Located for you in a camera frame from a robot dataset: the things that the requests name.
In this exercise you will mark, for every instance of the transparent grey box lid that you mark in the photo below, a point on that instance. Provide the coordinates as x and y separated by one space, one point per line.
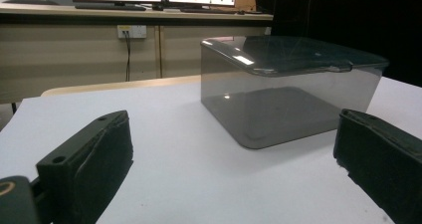
298 54

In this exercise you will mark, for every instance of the black keyboard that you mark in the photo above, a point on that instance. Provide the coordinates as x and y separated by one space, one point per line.
209 10
109 7

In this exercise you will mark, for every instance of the white wall socket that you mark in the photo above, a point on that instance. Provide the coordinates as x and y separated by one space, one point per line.
136 31

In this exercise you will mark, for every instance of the black curtain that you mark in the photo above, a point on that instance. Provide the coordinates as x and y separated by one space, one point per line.
348 11

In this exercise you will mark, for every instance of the white table sheet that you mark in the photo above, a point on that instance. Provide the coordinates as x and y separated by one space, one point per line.
185 177

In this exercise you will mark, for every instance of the dark flat pad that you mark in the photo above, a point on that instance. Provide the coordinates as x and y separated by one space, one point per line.
30 1

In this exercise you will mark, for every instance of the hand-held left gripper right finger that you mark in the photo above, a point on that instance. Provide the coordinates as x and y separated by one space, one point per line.
384 157

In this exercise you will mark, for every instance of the transparent grey plastic box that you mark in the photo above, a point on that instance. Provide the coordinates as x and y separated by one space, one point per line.
282 111

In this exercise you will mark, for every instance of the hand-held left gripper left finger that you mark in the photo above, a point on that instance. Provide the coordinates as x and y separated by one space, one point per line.
83 164

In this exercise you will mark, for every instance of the beige wooden desk cabinet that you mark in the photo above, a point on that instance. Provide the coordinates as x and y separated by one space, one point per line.
66 58

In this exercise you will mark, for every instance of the black computer mouse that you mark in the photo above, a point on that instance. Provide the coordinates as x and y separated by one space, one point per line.
241 13

